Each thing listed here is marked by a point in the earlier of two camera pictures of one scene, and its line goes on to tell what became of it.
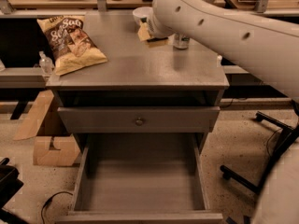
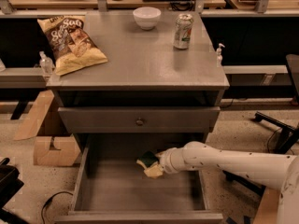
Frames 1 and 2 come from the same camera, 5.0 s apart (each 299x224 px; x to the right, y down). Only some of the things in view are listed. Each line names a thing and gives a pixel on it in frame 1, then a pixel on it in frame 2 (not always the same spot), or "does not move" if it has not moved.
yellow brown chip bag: [71, 45] does not move
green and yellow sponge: [160, 41] → [147, 160]
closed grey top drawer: [139, 119] does not move
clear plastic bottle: [46, 63] does not move
